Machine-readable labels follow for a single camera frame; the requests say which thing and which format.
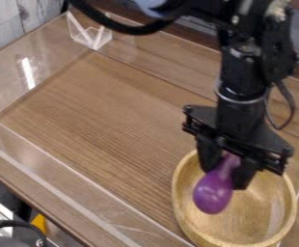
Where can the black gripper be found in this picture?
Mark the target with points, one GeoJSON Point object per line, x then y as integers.
{"type": "Point", "coordinates": [234, 127]}

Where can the purple toy eggplant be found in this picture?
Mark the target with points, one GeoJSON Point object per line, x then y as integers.
{"type": "Point", "coordinates": [214, 189]}

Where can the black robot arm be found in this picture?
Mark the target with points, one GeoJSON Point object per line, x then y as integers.
{"type": "Point", "coordinates": [258, 59]}

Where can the brown wooden bowl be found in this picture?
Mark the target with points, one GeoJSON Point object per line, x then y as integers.
{"type": "Point", "coordinates": [258, 218]}

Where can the yellow black device base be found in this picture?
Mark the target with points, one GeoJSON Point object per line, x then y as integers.
{"type": "Point", "coordinates": [41, 231]}

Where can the clear acrylic barrier wall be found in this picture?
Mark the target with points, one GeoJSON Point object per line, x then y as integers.
{"type": "Point", "coordinates": [92, 136]}

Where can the clear acrylic corner bracket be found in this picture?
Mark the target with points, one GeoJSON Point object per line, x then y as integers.
{"type": "Point", "coordinates": [92, 37]}

